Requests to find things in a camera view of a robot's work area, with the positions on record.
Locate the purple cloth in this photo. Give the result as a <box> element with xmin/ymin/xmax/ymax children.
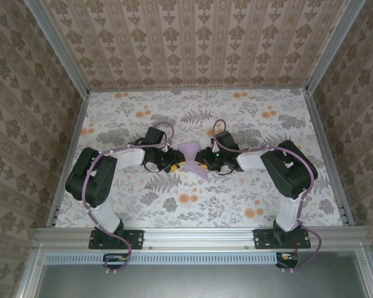
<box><xmin>177</xmin><ymin>141</ymin><xmax>210</xmax><ymax>183</ymax></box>

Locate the floral table cover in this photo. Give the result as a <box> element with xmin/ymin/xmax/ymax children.
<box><xmin>54</xmin><ymin>89</ymin><xmax>344</xmax><ymax>229</ymax></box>

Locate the black connector box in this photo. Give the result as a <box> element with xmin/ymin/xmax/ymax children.
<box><xmin>275</xmin><ymin>251</ymin><xmax>299</xmax><ymax>269</ymax></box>
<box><xmin>103</xmin><ymin>253</ymin><xmax>129</xmax><ymax>270</ymax></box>

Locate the grey metal panel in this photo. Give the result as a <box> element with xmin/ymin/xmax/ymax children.
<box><xmin>34</xmin><ymin>251</ymin><xmax>371</xmax><ymax>298</ymax></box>

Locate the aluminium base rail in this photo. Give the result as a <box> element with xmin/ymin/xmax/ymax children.
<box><xmin>34</xmin><ymin>226</ymin><xmax>369</xmax><ymax>250</ymax></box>

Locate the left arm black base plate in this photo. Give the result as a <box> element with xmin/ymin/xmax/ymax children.
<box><xmin>88</xmin><ymin>228</ymin><xmax>144</xmax><ymax>250</ymax></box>

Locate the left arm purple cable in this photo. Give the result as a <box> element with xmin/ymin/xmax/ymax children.
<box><xmin>81</xmin><ymin>120</ymin><xmax>175</xmax><ymax>276</ymax></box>

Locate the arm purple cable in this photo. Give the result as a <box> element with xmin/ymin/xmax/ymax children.
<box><xmin>81</xmin><ymin>120</ymin><xmax>175</xmax><ymax>276</ymax></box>
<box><xmin>211</xmin><ymin>119</ymin><xmax>323</xmax><ymax>274</ymax></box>

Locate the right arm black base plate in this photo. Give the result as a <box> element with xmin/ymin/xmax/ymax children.
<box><xmin>254</xmin><ymin>228</ymin><xmax>311</xmax><ymax>250</ymax></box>

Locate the aluminium side rail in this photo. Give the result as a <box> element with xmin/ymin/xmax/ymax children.
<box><xmin>303</xmin><ymin>89</ymin><xmax>355</xmax><ymax>226</ymax></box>
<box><xmin>45</xmin><ymin>93</ymin><xmax>91</xmax><ymax>227</ymax></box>

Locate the grey slotted cable duct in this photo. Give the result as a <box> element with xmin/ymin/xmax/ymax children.
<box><xmin>45</xmin><ymin>252</ymin><xmax>279</xmax><ymax>266</ymax></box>

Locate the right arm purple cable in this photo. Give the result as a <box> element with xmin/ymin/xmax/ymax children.
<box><xmin>211</xmin><ymin>119</ymin><xmax>323</xmax><ymax>274</ymax></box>

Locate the aluminium frame post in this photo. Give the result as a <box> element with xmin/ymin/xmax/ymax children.
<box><xmin>24</xmin><ymin>0</ymin><xmax>91</xmax><ymax>97</ymax></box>
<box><xmin>304</xmin><ymin>0</ymin><xmax>366</xmax><ymax>94</ymax></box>

